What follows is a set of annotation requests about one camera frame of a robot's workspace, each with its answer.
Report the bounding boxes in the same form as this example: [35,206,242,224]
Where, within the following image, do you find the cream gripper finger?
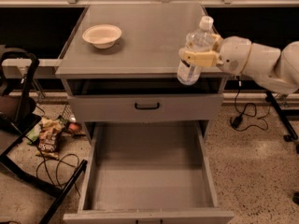
[211,34,223,51]
[178,48,220,67]

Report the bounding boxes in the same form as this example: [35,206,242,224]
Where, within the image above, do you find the black power adapter with cable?
[230,77,270,132]

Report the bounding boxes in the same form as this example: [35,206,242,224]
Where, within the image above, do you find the closed grey top drawer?
[68,94,223,122]

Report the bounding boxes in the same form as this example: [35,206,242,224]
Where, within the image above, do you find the red apple on floor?
[68,122,81,133]

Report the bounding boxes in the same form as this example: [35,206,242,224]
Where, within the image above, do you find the black chair frame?
[0,45,87,224]

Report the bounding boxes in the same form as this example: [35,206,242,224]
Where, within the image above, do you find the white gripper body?
[217,36,251,76]

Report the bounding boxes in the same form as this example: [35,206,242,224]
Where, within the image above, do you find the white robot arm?
[177,34,298,94]

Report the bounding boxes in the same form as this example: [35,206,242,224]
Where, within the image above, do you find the black stand leg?
[265,91,299,142]

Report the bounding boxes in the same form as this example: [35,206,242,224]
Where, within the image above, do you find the open grey middle drawer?
[64,121,234,224]

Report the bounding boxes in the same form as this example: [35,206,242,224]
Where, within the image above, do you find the black floor cable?
[36,152,82,198]

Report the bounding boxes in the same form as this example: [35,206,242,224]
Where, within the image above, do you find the grey drawer cabinet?
[55,1,235,224]

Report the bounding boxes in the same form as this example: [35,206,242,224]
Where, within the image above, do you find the chip snack bag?
[36,119,63,160]

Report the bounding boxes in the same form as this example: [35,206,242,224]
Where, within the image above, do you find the clear plastic water bottle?
[177,16,215,86]

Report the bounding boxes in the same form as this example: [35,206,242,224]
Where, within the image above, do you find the black drawer handle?
[135,103,160,110]

